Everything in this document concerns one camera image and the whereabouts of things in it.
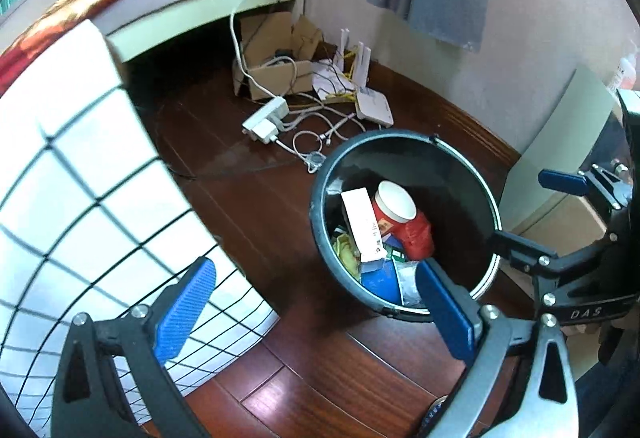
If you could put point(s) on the open cardboard box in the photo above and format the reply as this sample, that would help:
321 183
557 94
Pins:
270 77

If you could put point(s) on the green and white carton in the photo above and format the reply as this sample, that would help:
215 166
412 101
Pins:
362 228

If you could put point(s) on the white paper sheet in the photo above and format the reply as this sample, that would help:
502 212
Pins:
330 80

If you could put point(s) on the white bed with mattress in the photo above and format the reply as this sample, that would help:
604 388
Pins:
200 12

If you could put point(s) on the black plastic bucket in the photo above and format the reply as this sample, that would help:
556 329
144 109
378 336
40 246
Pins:
450 178

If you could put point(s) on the white desk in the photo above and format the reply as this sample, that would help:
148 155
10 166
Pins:
565 132

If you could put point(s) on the person's leg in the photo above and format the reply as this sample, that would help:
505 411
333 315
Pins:
610 403

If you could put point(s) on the red paper cup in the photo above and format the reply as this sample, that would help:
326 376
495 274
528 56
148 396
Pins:
395 208

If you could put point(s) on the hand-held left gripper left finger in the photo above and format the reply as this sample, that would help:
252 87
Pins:
185 308

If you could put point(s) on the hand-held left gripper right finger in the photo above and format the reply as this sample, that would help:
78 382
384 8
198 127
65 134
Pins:
442 308

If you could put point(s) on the white power strip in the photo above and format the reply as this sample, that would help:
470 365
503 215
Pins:
267 115

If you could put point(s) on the white and pink bottle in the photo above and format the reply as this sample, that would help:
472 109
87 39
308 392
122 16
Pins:
625 72

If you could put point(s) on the white checked tablecloth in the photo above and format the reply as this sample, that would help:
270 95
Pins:
75 142

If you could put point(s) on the white router with antennas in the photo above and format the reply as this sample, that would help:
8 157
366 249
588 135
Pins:
372 110

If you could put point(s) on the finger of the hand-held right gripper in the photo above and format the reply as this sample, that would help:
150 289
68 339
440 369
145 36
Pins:
562 181
515 243

